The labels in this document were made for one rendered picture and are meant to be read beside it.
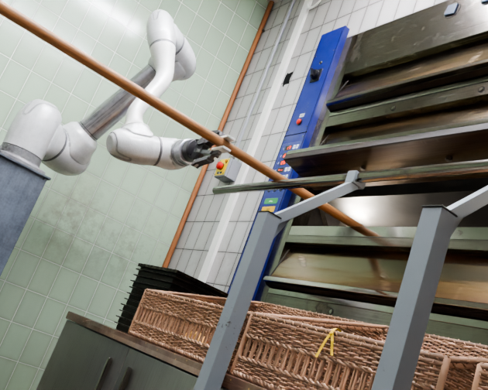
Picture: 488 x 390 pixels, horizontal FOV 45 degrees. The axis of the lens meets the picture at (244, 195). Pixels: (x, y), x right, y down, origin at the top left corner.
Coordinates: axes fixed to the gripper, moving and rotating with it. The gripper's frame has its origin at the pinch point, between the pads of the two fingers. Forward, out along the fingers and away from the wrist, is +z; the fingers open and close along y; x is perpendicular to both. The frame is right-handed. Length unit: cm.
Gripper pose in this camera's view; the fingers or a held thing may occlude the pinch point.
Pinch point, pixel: (223, 144)
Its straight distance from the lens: 177.5
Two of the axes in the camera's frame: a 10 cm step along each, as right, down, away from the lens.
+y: -3.4, 9.0, -2.7
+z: 5.5, -0.4, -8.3
